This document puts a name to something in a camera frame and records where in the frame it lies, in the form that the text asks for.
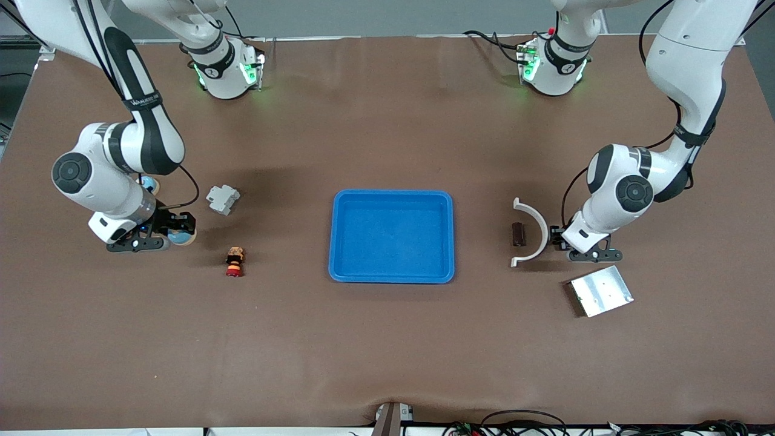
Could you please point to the dark brown capacitor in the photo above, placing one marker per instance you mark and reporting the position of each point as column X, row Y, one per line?
column 519, row 234

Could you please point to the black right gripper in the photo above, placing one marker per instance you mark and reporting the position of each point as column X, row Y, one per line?
column 164, row 220

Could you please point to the white circuit breaker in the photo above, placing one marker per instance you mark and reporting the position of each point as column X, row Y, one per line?
column 223, row 200

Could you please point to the brown table cover mat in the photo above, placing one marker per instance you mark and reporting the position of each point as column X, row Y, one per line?
column 387, row 351

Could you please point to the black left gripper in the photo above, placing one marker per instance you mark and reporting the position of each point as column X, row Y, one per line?
column 557, row 237

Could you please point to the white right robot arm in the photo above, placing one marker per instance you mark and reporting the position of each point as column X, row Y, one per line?
column 100, row 181

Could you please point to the blue plastic tray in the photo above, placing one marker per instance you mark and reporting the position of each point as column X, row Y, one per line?
column 390, row 236

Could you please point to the small red wooden doll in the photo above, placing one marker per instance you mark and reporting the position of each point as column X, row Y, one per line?
column 234, row 260

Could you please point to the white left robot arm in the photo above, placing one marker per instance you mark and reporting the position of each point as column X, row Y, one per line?
column 690, row 60

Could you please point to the brown metal edge bracket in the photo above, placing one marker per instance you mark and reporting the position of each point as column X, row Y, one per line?
column 390, row 421

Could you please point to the white curved plastic piece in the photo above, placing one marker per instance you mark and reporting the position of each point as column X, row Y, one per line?
column 544, row 233

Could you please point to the silver metal plate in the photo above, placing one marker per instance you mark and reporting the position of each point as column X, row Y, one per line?
column 602, row 292

